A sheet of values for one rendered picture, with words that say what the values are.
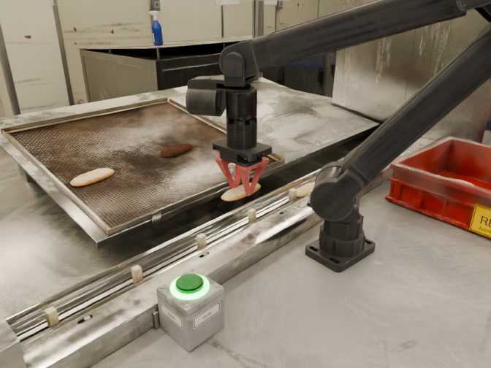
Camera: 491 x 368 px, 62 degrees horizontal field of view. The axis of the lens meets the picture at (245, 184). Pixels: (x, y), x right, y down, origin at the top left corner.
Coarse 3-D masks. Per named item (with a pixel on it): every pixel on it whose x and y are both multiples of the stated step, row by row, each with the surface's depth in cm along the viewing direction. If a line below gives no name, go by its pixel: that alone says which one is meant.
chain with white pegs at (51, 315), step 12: (252, 216) 85; (204, 240) 76; (192, 252) 76; (168, 264) 72; (132, 276) 67; (144, 276) 69; (120, 288) 66; (96, 300) 64; (48, 312) 57; (48, 324) 58
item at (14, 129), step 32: (32, 128) 104; (64, 128) 107; (96, 128) 109; (128, 128) 111; (160, 128) 114; (192, 128) 117; (224, 128) 117; (32, 160) 89; (96, 160) 95; (128, 160) 97; (64, 192) 81; (128, 192) 85; (96, 224) 75; (128, 224) 75
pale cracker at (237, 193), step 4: (256, 184) 83; (232, 188) 81; (236, 188) 80; (240, 188) 81; (256, 188) 82; (228, 192) 79; (232, 192) 79; (236, 192) 79; (240, 192) 79; (244, 192) 79; (224, 196) 78; (228, 196) 78; (232, 196) 78; (236, 196) 78; (240, 196) 78; (244, 196) 79; (224, 200) 78; (228, 200) 77; (232, 200) 78
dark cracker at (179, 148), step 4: (180, 144) 105; (184, 144) 105; (188, 144) 106; (168, 148) 102; (172, 148) 102; (176, 148) 102; (180, 148) 103; (184, 148) 103; (188, 148) 104; (164, 152) 100; (168, 152) 101; (172, 152) 101; (176, 152) 101; (180, 152) 102; (184, 152) 103; (164, 156) 99; (168, 156) 100; (172, 156) 100
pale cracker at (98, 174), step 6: (102, 168) 90; (108, 168) 91; (84, 174) 87; (90, 174) 87; (96, 174) 88; (102, 174) 88; (108, 174) 89; (72, 180) 85; (78, 180) 85; (84, 180) 85; (90, 180) 85; (96, 180) 87; (78, 186) 84
